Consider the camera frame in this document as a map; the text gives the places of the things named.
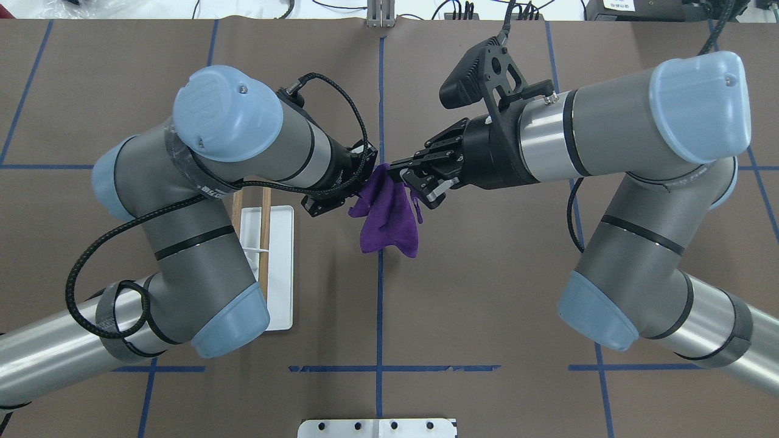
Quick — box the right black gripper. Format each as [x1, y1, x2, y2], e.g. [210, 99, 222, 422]
[388, 116, 539, 210]

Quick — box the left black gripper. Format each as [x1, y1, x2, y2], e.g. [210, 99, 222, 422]
[301, 141, 378, 217]

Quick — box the purple towel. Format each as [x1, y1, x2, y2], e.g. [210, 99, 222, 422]
[348, 163, 423, 259]

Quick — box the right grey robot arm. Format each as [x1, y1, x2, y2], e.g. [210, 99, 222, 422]
[389, 48, 777, 394]

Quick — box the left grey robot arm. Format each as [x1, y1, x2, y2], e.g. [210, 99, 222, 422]
[2, 66, 377, 414]

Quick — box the long wooden rack rod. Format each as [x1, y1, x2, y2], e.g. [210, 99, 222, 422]
[231, 191, 244, 235]

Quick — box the short wooden rack rod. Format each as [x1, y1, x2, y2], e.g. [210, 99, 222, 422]
[258, 187, 272, 301]

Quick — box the white towel rack base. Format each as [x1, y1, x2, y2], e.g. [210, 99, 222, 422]
[239, 206, 294, 332]

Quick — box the black device with label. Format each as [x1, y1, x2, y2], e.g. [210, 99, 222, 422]
[585, 0, 755, 23]

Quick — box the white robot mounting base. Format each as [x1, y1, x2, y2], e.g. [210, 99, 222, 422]
[297, 418, 458, 437]

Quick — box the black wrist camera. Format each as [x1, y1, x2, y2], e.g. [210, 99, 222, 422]
[439, 28, 559, 112]

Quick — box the white wire rack bracket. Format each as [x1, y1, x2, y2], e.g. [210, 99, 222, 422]
[242, 246, 269, 265]

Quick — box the black braided right cable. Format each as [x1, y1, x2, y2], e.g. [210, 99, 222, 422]
[567, 176, 586, 254]

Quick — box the grey metal camera post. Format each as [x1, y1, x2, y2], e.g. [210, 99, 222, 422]
[366, 0, 397, 28]

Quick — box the black cable hub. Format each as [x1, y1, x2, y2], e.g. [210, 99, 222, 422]
[434, 1, 479, 20]
[510, 1, 542, 21]

